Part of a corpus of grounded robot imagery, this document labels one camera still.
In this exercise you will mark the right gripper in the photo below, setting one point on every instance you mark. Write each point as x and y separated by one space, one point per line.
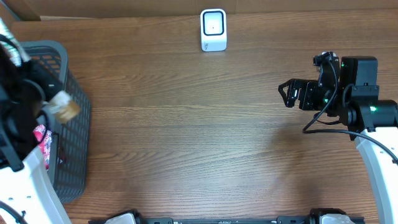
301 94

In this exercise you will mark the white tube with gold cap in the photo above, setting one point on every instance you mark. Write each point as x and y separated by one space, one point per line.
56 100

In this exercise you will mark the red purple snack packet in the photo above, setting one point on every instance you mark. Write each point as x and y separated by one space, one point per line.
44 137

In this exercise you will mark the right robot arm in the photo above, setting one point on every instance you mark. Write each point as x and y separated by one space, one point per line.
345 99

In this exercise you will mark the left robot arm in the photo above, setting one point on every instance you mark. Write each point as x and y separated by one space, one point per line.
28 91

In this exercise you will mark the white barcode scanner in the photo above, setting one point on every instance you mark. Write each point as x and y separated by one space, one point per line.
213 30

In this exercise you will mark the grey plastic basket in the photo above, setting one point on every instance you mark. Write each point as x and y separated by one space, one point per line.
70 141

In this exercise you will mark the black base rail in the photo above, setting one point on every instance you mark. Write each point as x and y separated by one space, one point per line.
316 215

